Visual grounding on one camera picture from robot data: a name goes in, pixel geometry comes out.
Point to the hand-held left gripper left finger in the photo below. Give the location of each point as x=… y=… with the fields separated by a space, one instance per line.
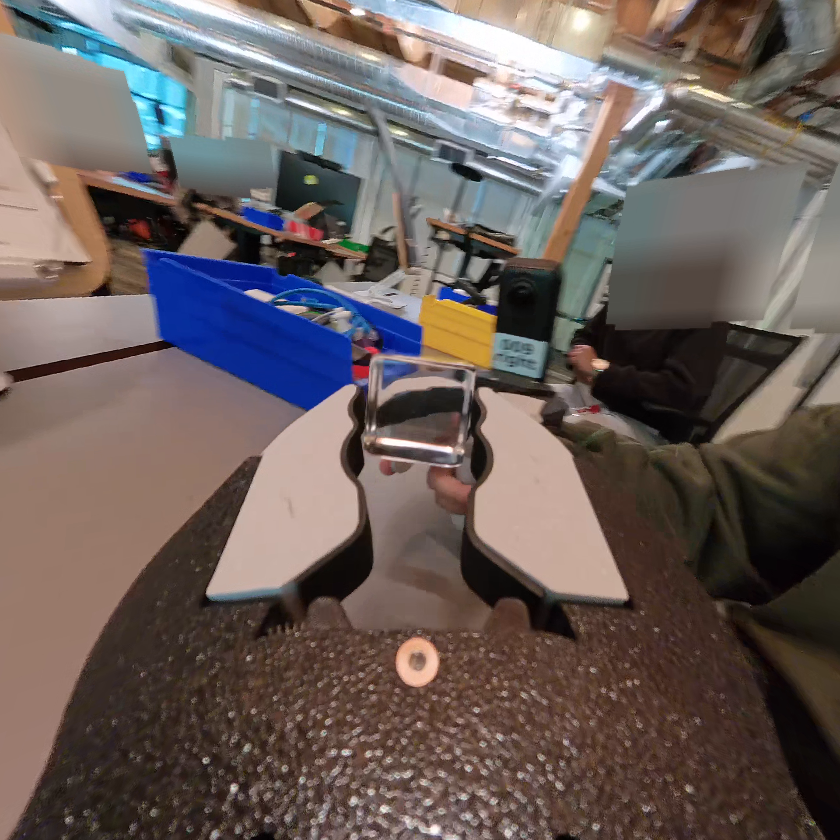
x=295 y=512

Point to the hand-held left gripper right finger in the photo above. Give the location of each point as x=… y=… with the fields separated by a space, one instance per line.
x=544 y=518

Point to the clear acrylic cube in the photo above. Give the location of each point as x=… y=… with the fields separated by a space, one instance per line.
x=394 y=377

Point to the person's right forearm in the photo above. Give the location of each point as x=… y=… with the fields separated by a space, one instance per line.
x=722 y=499

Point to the person's right hand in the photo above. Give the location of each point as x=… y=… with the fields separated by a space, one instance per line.
x=449 y=492

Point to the wooden standing desk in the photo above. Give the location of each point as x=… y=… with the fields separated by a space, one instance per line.
x=485 y=244

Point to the yellow storage bin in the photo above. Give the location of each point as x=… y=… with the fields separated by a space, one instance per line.
x=453 y=334

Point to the blue parts bin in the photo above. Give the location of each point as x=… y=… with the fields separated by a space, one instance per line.
x=448 y=294

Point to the clear plastic bag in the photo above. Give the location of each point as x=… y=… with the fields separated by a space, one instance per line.
x=617 y=423

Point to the white paper sheets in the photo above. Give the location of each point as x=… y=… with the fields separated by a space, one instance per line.
x=387 y=298

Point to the small green bin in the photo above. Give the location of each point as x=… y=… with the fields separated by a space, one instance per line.
x=354 y=246

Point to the blue storage bin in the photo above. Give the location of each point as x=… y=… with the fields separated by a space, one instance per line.
x=229 y=321

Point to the black office chair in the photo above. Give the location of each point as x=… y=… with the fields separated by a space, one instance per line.
x=754 y=374

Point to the small red bin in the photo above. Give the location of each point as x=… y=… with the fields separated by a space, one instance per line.
x=305 y=231

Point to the brown cardboard box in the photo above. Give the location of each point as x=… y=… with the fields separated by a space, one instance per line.
x=308 y=211

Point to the black monitor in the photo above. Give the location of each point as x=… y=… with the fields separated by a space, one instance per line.
x=315 y=187

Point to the small blue bin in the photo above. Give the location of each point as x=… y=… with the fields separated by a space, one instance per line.
x=262 y=216

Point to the grey sheet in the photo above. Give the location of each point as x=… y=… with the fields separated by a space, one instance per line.
x=207 y=239

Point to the person's olive jacket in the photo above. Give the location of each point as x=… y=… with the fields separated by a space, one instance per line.
x=800 y=656

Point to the wooden workbench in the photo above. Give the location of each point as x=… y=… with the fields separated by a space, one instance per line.
x=223 y=215

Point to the wooden clipboard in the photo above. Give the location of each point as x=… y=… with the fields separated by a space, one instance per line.
x=92 y=229

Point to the printed instruction sheet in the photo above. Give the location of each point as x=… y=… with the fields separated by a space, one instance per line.
x=26 y=223

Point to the wooden post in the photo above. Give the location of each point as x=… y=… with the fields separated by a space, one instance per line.
x=584 y=184

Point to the silver air duct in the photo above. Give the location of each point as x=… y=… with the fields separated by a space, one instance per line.
x=295 y=46

